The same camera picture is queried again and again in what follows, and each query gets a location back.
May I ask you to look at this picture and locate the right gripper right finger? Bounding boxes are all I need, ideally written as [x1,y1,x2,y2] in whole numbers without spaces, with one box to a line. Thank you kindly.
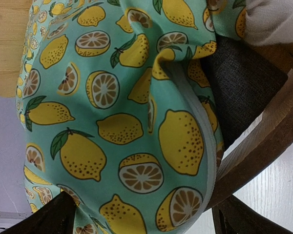
[211,195,281,234]

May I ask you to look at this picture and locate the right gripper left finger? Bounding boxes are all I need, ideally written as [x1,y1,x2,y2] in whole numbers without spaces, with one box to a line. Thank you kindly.
[2,192,76,234]

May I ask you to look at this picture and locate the lemon print bed cushion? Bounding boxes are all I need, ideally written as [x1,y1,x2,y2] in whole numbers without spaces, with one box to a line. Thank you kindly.
[16,0,293,234]

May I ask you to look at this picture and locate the wooden pet bed frame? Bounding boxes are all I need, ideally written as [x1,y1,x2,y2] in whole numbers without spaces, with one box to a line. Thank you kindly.
[0,0,293,208]

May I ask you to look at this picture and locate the grey bed base mat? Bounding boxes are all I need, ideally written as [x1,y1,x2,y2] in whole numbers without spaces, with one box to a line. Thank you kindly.
[200,35,288,149]

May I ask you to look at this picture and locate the aluminium back table edge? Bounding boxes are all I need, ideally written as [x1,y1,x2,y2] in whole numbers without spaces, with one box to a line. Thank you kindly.
[0,211,33,228]

